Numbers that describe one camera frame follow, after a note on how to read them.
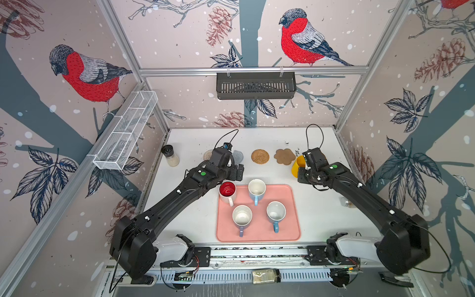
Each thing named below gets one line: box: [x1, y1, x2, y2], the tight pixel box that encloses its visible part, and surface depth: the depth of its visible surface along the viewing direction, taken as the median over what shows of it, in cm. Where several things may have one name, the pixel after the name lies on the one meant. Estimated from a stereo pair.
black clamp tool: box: [377, 271, 414, 288], surface depth 68 cm
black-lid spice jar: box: [160, 144, 180, 168], surface depth 99 cm
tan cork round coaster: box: [251, 149, 270, 165], surface depth 109 cm
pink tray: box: [216, 183, 302, 242], surface depth 84 cm
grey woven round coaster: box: [231, 149, 244, 164], surface depth 109 cm
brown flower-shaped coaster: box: [273, 148, 297, 166], surface depth 109 cm
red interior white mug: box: [218, 180, 237, 208], surface depth 86 cm
